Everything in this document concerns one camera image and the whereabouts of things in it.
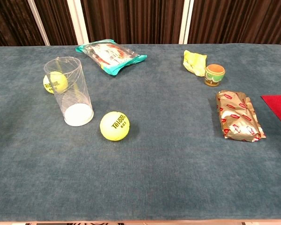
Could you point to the gold red snack packet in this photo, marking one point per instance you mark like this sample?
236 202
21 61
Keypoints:
236 114

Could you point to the dark brown pleated curtain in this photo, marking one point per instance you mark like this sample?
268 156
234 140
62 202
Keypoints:
131 18

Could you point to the teal snack bag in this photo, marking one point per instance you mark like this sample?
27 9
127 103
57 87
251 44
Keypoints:
107 56

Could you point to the clear plastic cup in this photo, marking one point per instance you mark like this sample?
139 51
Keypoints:
77 114

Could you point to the white frame bar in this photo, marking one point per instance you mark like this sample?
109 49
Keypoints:
38 21
186 21
78 21

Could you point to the red envelope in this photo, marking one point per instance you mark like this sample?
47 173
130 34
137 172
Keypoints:
276 105

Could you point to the yellow tennis ball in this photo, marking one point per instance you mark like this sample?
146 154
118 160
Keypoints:
114 126
58 82

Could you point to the small orange green cup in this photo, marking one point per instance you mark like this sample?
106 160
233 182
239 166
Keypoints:
214 78

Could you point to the teal table cloth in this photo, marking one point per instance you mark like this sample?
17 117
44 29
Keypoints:
154 164

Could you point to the crumpled yellow wrapper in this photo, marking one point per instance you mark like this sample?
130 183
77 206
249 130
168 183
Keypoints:
194 62

